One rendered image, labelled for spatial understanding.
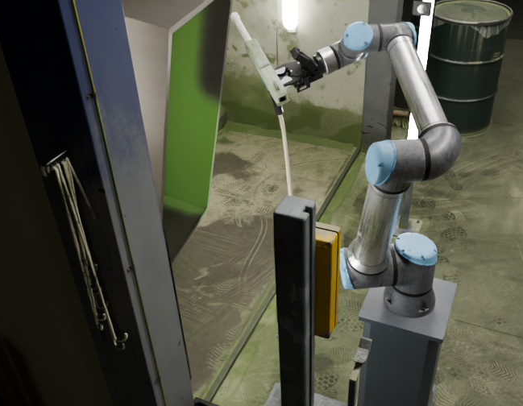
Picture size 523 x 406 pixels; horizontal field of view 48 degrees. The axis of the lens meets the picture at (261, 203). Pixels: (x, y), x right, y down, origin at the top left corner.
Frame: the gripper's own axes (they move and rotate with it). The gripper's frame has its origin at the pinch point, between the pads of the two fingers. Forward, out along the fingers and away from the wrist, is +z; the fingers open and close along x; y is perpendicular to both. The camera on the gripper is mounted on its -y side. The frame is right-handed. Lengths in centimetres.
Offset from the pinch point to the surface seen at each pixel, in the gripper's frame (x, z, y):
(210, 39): 54, 8, 19
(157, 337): -69, 64, 0
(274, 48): 162, -45, 148
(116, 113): -45, 44, -60
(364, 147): 91, -77, 206
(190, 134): 48, 33, 63
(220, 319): -18, 59, 125
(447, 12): 139, -172, 163
